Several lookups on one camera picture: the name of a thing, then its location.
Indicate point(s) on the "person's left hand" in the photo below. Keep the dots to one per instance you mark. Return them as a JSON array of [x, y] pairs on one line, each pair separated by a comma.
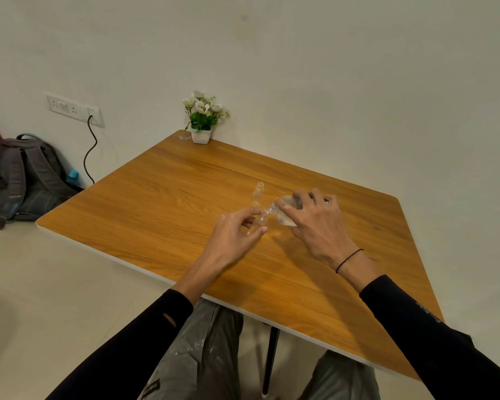
[[231, 245]]

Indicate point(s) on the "person's right hand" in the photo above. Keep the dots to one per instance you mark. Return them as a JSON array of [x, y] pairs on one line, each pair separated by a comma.
[[321, 229]]

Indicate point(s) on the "large clear bottle blue label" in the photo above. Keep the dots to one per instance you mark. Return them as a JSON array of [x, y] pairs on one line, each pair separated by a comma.
[[284, 218]]

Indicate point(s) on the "person's right forearm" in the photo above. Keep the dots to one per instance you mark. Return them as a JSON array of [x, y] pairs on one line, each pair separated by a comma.
[[421, 329]]

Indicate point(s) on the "person's left forearm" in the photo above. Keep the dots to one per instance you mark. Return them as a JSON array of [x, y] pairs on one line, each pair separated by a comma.
[[129, 349]]

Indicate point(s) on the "black wrist band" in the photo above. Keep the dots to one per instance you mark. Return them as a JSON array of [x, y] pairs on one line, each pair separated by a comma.
[[348, 258]]

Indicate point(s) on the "white flowers in white pot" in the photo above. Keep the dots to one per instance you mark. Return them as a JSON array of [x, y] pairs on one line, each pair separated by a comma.
[[201, 135]]

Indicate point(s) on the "grey trousers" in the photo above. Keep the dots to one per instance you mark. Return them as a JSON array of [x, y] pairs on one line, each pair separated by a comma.
[[204, 358]]

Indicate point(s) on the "black table leg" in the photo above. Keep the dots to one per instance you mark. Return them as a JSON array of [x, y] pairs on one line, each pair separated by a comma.
[[271, 362]]

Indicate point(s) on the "grey backpack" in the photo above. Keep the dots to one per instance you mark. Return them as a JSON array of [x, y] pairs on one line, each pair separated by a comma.
[[25, 183]]

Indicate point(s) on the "white wall socket panel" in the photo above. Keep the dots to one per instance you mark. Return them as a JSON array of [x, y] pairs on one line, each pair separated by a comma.
[[66, 107]]

